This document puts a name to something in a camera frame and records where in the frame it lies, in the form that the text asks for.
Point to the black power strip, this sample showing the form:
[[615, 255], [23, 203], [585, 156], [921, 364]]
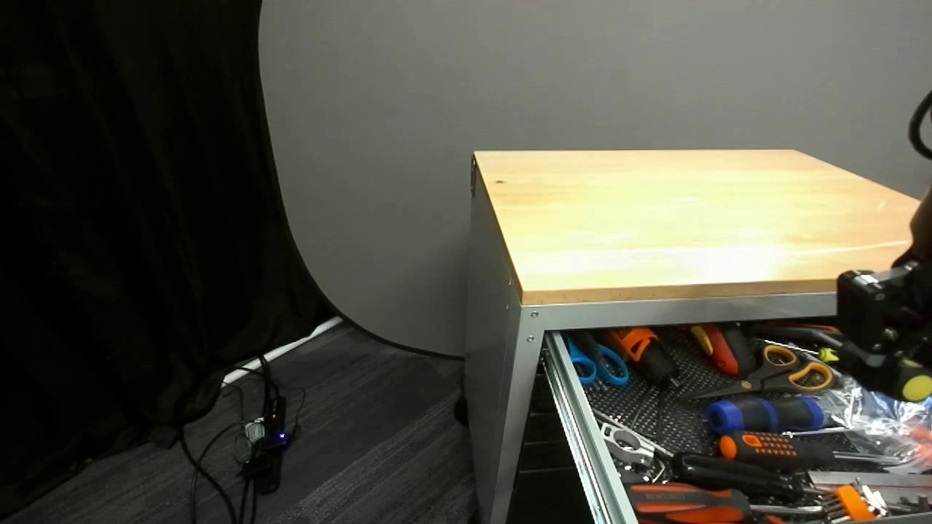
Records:
[[270, 456]]

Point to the silver metal tool drawer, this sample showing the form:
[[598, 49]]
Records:
[[585, 439]]

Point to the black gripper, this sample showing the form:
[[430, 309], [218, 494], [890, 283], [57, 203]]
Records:
[[920, 343]]

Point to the small orange tool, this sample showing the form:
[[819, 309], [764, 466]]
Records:
[[854, 501]]

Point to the grey round backdrop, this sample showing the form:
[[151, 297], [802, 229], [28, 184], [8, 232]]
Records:
[[389, 148]]

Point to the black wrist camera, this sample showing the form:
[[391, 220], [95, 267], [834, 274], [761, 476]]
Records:
[[876, 305]]

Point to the black curtain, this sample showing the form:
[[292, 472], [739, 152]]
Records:
[[117, 193]]

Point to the clear plastic bag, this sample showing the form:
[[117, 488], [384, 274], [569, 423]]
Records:
[[876, 411]]

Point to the grey cabinet with wooden top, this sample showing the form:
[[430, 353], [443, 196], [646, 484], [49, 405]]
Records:
[[679, 223]]

